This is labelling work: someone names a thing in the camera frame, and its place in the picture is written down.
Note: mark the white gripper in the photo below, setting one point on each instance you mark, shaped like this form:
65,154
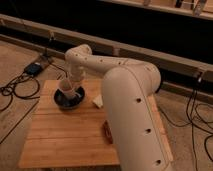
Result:
76,75

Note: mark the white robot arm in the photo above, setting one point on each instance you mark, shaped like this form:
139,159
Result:
125,88

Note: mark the dark ceramic bowl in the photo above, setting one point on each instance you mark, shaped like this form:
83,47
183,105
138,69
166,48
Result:
69,103

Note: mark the white rectangular block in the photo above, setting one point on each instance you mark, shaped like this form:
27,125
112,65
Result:
97,101

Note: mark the black power adapter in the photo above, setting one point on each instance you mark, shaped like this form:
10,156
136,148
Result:
33,69

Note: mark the brown wrapped snack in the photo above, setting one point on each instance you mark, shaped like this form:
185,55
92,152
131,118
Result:
107,132

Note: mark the wooden rail beam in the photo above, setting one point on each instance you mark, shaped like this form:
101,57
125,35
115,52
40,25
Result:
165,61

